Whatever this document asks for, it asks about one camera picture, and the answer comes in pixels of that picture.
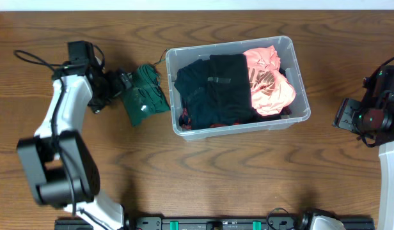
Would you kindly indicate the black mounting rail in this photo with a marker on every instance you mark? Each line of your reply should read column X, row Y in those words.
column 278, row 218

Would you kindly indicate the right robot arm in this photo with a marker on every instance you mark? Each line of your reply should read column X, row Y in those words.
column 372, row 121

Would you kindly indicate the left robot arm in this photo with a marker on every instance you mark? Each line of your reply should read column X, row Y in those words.
column 59, row 168

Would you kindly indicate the clear plastic storage bin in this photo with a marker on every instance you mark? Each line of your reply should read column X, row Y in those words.
column 177, row 58

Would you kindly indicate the pink printed t-shirt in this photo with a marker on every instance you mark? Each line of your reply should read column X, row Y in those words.
column 261, row 59

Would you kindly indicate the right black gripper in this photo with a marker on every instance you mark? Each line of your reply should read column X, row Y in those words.
column 348, row 115

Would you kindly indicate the green garment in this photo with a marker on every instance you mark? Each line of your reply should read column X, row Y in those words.
column 145, row 97

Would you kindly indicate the dark navy garment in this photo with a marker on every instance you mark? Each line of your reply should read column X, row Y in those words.
column 202, row 107

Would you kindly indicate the red plaid flannel shirt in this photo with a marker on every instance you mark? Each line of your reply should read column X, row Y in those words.
column 186, row 123

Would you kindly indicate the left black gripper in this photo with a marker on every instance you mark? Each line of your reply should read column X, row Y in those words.
column 124, row 80

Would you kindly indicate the black taped garment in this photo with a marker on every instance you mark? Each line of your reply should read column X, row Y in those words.
column 229, row 89

